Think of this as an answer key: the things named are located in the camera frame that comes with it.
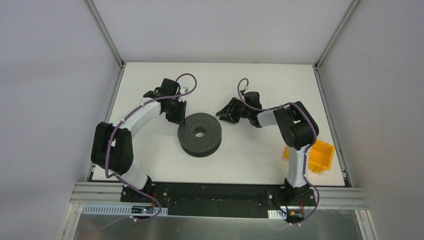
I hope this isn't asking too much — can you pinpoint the dark grey perforated spool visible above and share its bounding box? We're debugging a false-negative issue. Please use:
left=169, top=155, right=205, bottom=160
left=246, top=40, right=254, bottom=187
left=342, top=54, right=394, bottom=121
left=177, top=112, right=222, bottom=158

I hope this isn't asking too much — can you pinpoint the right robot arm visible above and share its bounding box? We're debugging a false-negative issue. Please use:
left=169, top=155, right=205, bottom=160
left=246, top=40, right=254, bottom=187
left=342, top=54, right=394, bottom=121
left=215, top=91, right=319, bottom=205

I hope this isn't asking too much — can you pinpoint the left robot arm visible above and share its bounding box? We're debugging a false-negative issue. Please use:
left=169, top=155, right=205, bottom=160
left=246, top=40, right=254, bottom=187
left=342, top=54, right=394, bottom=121
left=90, top=78, right=187, bottom=203

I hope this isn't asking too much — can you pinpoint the yellow plastic bin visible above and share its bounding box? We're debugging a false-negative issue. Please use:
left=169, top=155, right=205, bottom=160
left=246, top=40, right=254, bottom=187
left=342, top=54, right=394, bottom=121
left=283, top=139, right=336, bottom=174

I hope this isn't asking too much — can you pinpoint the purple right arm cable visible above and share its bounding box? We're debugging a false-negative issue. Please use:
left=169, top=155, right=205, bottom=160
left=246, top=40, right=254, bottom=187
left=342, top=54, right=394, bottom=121
left=237, top=77, right=321, bottom=223

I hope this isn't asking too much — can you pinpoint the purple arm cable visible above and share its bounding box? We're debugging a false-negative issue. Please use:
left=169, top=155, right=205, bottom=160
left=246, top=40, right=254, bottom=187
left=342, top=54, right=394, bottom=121
left=104, top=73, right=198, bottom=200
left=237, top=77, right=321, bottom=223

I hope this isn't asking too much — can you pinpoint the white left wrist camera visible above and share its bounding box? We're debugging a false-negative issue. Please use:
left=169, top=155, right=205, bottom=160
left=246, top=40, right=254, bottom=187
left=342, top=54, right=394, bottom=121
left=179, top=86, right=189, bottom=94

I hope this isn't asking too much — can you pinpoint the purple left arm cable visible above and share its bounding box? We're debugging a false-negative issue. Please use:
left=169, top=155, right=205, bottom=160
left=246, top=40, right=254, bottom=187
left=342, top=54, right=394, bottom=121
left=104, top=73, right=198, bottom=200

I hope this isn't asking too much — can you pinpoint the left aluminium frame post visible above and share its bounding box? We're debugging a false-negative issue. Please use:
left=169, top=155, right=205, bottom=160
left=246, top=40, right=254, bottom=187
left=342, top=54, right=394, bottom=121
left=84, top=0, right=125, bottom=69

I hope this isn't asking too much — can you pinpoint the aluminium frame post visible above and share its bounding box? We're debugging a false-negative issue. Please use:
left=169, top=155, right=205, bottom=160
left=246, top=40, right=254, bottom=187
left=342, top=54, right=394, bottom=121
left=314, top=0, right=362, bottom=71
left=84, top=0, right=125, bottom=69

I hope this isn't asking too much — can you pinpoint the right white cable duct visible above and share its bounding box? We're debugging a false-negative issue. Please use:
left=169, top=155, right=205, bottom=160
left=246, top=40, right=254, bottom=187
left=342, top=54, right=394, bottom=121
left=267, top=209, right=287, bottom=220

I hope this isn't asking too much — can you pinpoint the white cable duct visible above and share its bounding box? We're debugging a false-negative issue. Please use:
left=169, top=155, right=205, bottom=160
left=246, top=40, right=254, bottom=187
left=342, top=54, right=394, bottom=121
left=267, top=209, right=287, bottom=220
left=81, top=204, right=168, bottom=217

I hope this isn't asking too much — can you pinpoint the left white cable duct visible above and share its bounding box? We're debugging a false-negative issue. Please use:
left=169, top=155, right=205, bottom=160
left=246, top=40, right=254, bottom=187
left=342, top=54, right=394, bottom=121
left=81, top=204, right=168, bottom=217

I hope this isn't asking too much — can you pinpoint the right aluminium frame post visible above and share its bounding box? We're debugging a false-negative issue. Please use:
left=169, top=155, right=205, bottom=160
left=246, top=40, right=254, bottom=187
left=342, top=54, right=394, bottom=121
left=314, top=0, right=362, bottom=71

